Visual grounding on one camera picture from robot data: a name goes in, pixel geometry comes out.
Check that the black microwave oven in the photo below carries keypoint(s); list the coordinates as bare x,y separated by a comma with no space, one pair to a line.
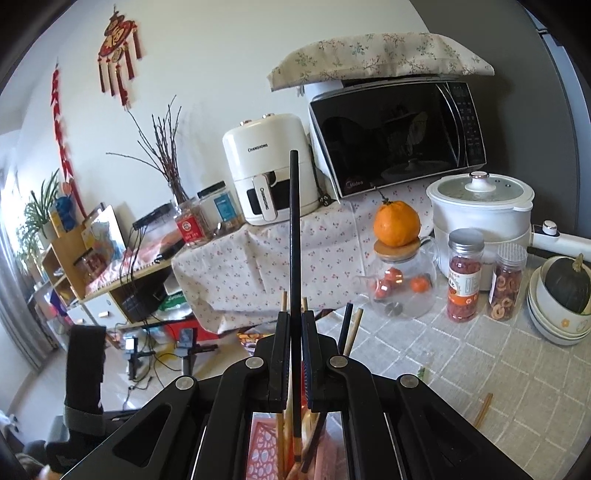
397,134

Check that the stack of white bowls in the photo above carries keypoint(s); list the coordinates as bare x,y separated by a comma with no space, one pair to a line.
549,323

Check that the small orange fruit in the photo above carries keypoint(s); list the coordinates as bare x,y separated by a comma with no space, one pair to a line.
419,283
393,276

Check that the red knot wall ornament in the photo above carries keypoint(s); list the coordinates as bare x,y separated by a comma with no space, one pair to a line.
117,46

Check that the cherry print floral cloth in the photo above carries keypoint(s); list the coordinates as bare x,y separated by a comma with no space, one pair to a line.
258,263

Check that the dark green pumpkin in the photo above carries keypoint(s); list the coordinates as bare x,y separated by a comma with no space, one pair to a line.
570,286

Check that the grey checked tablecloth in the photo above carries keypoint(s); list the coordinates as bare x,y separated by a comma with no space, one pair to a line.
461,369

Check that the pile of plain bamboo chopsticks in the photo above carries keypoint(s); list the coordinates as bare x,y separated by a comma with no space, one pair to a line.
354,332

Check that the large orange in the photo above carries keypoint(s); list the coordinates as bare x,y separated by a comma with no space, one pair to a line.
397,224

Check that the jar of red dried fruit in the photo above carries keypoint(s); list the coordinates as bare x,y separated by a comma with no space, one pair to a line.
464,281

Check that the colourful picture board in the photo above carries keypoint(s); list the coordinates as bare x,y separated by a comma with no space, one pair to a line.
106,233

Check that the red label glass jar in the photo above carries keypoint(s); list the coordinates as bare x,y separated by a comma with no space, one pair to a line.
190,226

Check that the low white media cabinet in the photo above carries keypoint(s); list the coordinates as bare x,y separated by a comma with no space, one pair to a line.
101,302

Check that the black power plug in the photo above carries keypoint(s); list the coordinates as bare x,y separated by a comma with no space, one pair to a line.
325,201

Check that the green potted plant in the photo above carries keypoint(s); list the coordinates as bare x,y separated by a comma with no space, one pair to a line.
39,212

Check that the wooden shelf unit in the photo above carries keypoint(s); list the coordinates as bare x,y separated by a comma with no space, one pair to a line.
62,263

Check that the black set-top box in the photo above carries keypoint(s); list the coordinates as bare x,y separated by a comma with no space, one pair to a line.
152,216

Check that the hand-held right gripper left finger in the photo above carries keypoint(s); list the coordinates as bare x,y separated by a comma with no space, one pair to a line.
282,364

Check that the single bamboo chopstick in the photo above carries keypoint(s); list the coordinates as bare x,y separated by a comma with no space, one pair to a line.
483,408

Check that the white air fryer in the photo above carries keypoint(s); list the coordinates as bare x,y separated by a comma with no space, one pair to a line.
268,157

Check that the green printed bamboo chopstick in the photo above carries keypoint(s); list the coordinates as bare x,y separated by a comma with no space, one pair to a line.
421,373

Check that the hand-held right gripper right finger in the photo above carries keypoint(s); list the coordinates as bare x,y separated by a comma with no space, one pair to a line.
311,364

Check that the black chopstick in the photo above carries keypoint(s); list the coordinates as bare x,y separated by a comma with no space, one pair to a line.
294,230
346,327

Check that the floral cushion cover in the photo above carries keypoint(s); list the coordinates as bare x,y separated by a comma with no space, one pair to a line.
369,57

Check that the dry branches in glass vase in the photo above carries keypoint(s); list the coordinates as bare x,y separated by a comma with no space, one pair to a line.
168,152

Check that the grey curtain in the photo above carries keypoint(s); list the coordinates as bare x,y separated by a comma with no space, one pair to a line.
18,286

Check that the pink perforated plastic basket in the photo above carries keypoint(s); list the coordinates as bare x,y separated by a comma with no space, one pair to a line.
263,447

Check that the glass teapot with wooden lid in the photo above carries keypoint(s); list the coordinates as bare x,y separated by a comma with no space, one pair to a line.
401,295

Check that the blue label black lid jar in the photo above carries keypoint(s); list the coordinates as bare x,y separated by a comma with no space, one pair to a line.
221,210

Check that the white electric cooking pot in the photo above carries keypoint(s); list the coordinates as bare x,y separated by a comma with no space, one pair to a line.
471,221

